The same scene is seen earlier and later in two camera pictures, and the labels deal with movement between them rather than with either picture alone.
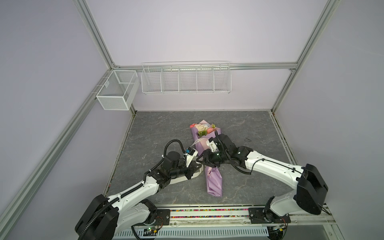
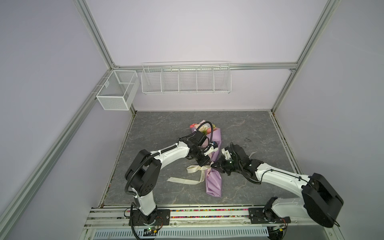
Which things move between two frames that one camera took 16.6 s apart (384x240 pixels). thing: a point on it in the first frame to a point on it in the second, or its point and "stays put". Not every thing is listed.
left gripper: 192,168 to 203,162
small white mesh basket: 119,90 stays put
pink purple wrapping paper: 201,132 stays put
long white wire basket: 186,77 stays put
